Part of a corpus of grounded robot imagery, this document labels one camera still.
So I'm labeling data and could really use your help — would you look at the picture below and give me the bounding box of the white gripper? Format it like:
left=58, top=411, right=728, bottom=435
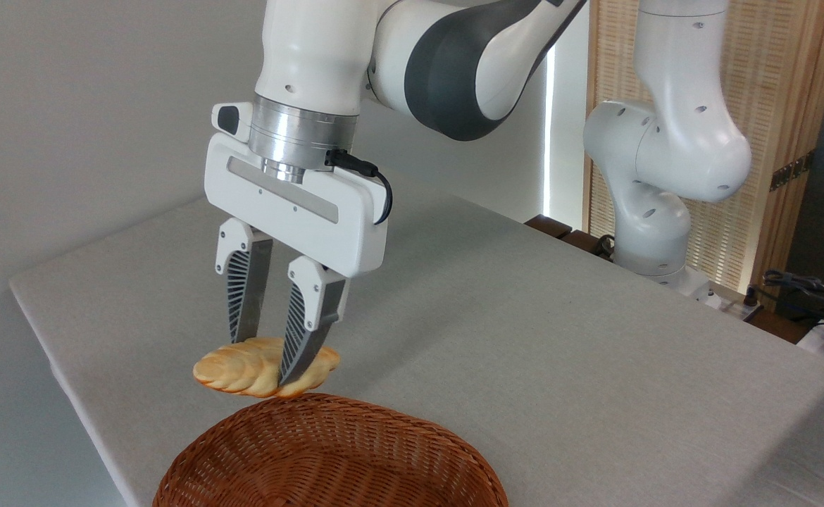
left=204, top=132, right=389, bottom=387

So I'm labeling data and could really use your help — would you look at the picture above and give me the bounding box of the golden braided bread roll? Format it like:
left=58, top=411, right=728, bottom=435
left=192, top=337, right=342, bottom=400

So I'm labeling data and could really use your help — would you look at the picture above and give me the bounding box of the brown woven wicker basket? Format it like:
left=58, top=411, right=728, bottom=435
left=152, top=393, right=510, bottom=507

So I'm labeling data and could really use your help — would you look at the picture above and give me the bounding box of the grey tablecloth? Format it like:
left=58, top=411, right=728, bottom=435
left=9, top=176, right=824, bottom=507

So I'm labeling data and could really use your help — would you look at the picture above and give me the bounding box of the dark brown wooden board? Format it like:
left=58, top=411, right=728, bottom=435
left=524, top=214, right=616, bottom=263

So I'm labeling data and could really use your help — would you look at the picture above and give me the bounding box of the vertical white light strip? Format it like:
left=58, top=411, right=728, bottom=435
left=542, top=42, right=561, bottom=220

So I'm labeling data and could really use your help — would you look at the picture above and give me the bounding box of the white power strip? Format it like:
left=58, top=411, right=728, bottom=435
left=706, top=290, right=765, bottom=322

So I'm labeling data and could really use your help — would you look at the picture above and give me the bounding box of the metal screen hinge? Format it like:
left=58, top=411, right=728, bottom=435
left=769, top=149, right=816, bottom=192

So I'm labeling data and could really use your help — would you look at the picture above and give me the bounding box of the wooden slatted folding screen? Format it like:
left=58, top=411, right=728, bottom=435
left=584, top=0, right=824, bottom=299

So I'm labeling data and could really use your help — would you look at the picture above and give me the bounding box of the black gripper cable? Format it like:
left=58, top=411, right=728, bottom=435
left=325, top=149, right=394, bottom=226

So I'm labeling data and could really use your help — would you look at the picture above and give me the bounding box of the black cable bundle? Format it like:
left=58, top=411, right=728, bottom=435
left=744, top=268, right=824, bottom=333

